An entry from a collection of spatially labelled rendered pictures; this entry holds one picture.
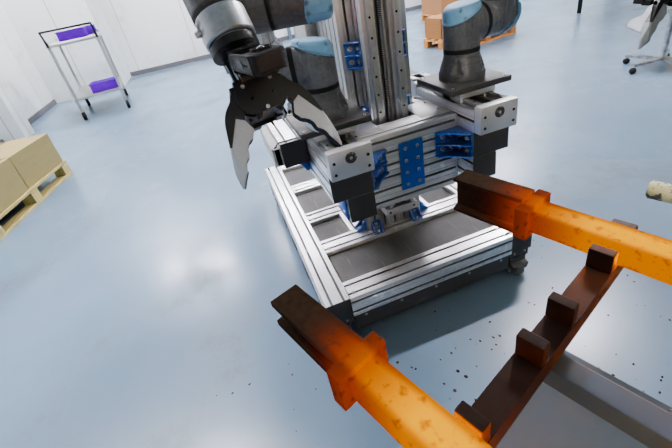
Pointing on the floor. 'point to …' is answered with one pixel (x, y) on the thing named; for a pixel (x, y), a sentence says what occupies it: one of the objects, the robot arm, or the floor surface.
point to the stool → (653, 56)
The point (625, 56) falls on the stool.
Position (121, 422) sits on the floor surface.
